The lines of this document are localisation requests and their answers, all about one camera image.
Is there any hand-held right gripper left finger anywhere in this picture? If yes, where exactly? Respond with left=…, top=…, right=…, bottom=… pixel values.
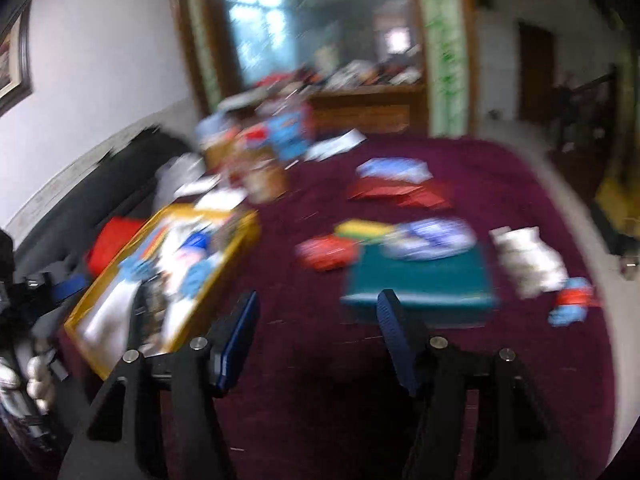
left=57, top=289, right=261, bottom=480

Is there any wall mirror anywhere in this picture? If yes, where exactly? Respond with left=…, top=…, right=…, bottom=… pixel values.
left=209, top=0, right=427, bottom=92

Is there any white cloth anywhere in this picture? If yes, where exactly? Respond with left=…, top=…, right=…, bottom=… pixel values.
left=81, top=279, right=142, bottom=357

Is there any gold tin can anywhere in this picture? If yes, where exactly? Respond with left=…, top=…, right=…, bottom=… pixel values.
left=244, top=154, right=289, bottom=204

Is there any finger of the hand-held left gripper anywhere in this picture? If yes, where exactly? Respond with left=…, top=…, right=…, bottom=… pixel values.
left=25, top=274, right=88, bottom=307

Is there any blue and white packet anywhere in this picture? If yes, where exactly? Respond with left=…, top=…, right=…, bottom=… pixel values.
left=356, top=157, right=434, bottom=184

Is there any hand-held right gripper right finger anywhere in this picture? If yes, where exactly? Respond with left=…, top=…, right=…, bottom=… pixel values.
left=376, top=288, right=582, bottom=480

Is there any white dotted tissue pack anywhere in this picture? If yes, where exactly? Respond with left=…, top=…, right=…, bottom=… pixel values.
left=489, top=226, right=569, bottom=299

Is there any wooden counter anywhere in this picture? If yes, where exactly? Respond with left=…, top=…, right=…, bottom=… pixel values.
left=304, top=84, right=427, bottom=134

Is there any red plastic bag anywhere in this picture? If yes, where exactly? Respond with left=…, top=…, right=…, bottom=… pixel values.
left=557, top=287, right=600, bottom=309

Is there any dark green packet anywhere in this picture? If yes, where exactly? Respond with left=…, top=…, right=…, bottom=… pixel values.
left=339, top=244, right=497, bottom=312

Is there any small red packet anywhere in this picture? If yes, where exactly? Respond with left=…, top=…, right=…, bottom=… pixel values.
left=294, top=234, right=359, bottom=272

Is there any brown wooden door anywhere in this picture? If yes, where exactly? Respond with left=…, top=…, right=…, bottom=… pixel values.
left=516, top=19, right=557, bottom=124

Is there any blue and white wrapped bundle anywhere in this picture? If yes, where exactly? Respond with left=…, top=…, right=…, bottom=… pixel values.
left=384, top=217, right=477, bottom=262

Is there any light blue cloth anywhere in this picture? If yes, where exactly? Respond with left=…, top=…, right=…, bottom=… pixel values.
left=547, top=277, right=596, bottom=327

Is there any framed wall picture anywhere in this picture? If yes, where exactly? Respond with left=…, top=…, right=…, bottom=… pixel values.
left=0, top=9, right=34, bottom=117

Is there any yellow and green packet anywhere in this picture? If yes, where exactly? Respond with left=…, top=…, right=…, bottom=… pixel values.
left=334, top=218, right=397, bottom=242

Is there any black sofa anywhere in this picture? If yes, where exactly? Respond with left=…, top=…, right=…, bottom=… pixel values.
left=14, top=124, right=193, bottom=282

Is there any person's left hand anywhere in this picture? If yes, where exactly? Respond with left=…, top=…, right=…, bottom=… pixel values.
left=25, top=341, right=57, bottom=414

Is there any yellow cardboard box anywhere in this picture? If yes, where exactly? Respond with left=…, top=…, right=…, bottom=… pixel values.
left=64, top=203, right=262, bottom=382

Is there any bamboo painted panel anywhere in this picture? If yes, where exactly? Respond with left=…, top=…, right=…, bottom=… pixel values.
left=409, top=0, right=477, bottom=137

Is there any red foil packet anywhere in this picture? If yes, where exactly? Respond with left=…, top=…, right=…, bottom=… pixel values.
left=346, top=180, right=452, bottom=211

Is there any blue label plastic jar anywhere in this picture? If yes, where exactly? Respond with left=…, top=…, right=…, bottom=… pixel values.
left=266, top=109, right=312, bottom=162

